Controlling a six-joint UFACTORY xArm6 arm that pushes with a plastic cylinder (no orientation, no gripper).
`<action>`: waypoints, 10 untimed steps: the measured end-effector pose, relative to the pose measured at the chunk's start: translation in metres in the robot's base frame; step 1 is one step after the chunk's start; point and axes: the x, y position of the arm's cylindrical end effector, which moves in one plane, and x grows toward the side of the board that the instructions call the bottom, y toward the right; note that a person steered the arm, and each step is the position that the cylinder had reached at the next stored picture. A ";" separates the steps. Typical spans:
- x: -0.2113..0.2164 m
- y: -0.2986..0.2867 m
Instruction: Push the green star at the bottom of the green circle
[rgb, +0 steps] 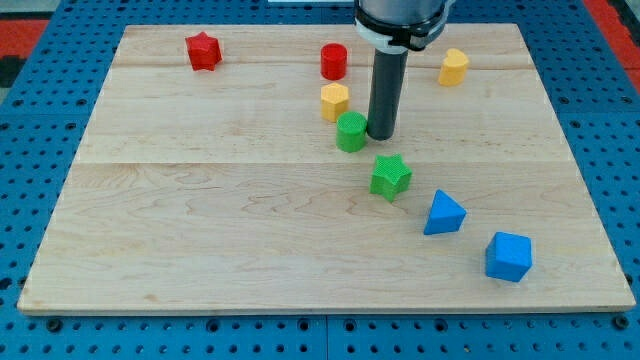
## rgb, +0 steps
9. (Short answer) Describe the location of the yellow heart block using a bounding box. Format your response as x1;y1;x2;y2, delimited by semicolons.
438;48;470;86

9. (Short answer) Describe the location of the red cylinder block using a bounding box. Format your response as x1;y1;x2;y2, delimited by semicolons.
320;43;348;80

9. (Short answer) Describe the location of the green cylinder block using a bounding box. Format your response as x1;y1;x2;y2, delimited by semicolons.
336;111;367;153

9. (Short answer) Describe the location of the red star block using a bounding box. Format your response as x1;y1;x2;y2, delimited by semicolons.
185;32;222;71

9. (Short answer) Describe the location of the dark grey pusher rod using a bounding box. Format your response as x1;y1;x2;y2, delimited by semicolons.
367;50;408;141

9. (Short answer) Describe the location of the wooden board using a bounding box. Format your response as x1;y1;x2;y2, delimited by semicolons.
18;24;636;316

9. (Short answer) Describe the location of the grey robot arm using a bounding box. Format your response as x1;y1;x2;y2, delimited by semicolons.
354;0;455;141

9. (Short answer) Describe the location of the blue triangle block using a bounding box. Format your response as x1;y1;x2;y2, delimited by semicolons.
423;189;467;235

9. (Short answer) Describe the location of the green star block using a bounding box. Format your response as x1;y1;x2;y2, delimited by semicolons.
369;154;412;202

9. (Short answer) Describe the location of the yellow hexagon block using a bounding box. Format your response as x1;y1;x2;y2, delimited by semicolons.
321;83;350;122

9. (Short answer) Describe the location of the blue cube block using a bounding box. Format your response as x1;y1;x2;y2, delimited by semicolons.
485;232;533;282

